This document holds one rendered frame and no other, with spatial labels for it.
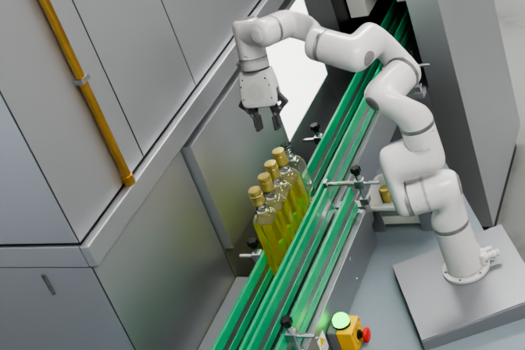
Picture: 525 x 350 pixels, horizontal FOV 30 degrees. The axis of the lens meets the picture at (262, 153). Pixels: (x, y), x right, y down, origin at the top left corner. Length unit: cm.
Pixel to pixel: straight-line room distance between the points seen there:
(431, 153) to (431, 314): 43
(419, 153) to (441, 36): 113
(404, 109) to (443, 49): 119
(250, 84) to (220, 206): 33
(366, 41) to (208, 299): 80
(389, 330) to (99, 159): 90
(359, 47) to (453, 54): 121
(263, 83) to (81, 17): 56
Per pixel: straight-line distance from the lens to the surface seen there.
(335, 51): 235
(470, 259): 258
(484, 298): 255
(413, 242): 286
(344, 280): 266
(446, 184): 244
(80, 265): 221
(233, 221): 268
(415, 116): 233
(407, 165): 239
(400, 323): 262
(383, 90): 231
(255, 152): 280
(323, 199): 277
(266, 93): 256
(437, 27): 344
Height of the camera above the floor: 249
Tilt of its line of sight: 30 degrees down
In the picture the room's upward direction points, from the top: 21 degrees counter-clockwise
